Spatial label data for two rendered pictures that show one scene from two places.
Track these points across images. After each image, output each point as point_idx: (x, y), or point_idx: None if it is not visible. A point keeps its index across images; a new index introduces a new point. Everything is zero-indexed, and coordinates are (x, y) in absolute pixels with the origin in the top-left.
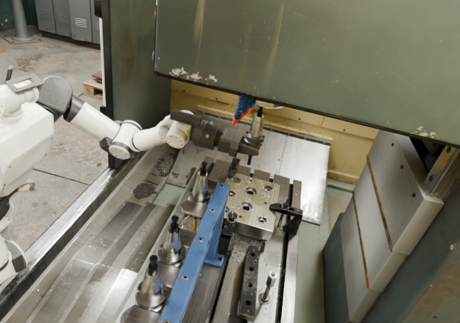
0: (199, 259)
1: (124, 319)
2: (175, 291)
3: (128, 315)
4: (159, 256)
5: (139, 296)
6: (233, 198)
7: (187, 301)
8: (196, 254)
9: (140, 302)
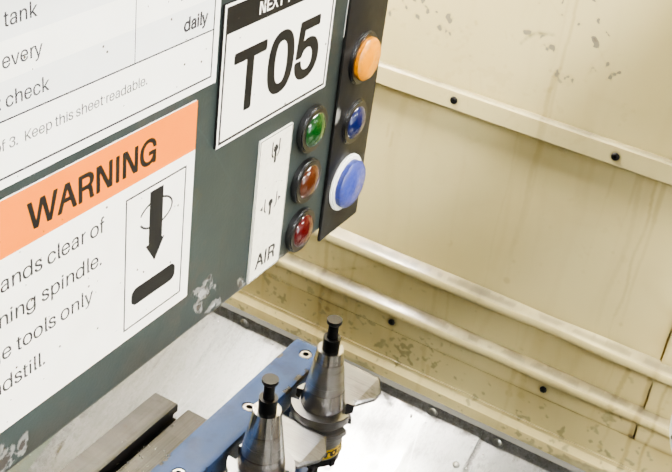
0: (204, 429)
1: (374, 387)
2: (277, 389)
3: (366, 390)
4: (292, 458)
5: (345, 399)
6: None
7: (260, 372)
8: (206, 440)
9: (345, 392)
